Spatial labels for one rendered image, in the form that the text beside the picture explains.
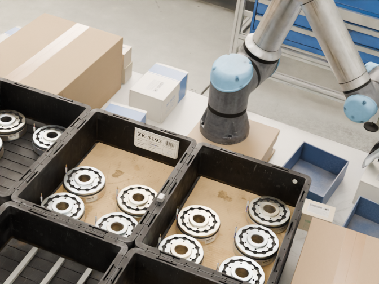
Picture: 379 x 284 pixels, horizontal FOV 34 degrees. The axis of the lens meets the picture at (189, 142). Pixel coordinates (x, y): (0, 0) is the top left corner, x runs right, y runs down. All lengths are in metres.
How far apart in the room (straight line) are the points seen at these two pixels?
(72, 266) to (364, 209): 0.84
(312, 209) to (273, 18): 0.53
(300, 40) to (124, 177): 1.92
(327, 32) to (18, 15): 2.86
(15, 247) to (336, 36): 0.89
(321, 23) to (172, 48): 2.36
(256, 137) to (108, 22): 2.35
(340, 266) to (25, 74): 1.02
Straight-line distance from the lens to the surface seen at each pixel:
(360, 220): 1.84
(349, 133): 3.41
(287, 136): 2.07
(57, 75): 1.88
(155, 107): 2.01
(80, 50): 2.00
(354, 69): 1.59
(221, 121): 1.82
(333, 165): 1.95
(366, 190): 1.85
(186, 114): 2.09
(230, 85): 1.75
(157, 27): 4.08
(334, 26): 1.57
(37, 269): 1.42
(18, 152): 1.71
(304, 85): 3.45
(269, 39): 1.81
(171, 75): 2.11
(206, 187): 1.62
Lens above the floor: 1.91
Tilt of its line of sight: 38 degrees down
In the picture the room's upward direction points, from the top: 7 degrees clockwise
